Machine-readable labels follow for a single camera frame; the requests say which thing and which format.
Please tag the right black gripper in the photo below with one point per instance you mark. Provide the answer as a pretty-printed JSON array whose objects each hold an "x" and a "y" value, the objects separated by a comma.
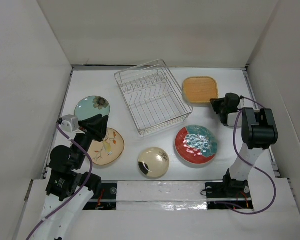
[{"x": 215, "y": 102}]

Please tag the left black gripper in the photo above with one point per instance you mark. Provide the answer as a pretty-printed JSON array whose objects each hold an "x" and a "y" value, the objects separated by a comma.
[{"x": 94, "y": 126}]

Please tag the orange woven square plate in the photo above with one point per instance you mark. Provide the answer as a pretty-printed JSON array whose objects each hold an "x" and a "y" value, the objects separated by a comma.
[{"x": 200, "y": 89}]

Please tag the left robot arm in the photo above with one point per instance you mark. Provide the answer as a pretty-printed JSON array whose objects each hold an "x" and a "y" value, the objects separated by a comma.
[{"x": 71, "y": 183}]

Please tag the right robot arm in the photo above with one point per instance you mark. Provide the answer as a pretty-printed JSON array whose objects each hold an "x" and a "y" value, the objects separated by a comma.
[{"x": 258, "y": 132}]

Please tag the teal flower plate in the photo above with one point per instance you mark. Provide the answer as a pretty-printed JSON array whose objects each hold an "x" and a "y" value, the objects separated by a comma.
[{"x": 91, "y": 106}]

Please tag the beige bird painted plate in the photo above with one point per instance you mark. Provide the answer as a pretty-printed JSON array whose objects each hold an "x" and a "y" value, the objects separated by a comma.
[{"x": 109, "y": 150}]

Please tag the red and teal plate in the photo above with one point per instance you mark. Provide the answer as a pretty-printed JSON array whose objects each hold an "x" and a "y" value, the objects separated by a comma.
[{"x": 195, "y": 145}]

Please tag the cream bowl with black marks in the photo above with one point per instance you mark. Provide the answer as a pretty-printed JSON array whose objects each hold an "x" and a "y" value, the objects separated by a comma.
[{"x": 153, "y": 162}]

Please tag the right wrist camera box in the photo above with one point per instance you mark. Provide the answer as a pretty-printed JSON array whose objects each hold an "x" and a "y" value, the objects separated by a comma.
[{"x": 232, "y": 117}]

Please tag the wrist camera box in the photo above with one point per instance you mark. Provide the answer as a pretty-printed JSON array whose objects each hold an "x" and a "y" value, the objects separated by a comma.
[
  {"x": 232, "y": 117},
  {"x": 69, "y": 123}
]

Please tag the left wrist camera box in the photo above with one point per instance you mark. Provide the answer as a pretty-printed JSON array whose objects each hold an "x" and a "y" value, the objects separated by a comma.
[{"x": 69, "y": 123}]

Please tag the silver wire dish rack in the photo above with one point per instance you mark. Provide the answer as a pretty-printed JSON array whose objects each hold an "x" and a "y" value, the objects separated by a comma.
[{"x": 153, "y": 96}]

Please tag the metal base rail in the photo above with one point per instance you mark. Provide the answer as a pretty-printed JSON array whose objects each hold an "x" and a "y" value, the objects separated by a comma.
[{"x": 162, "y": 196}]

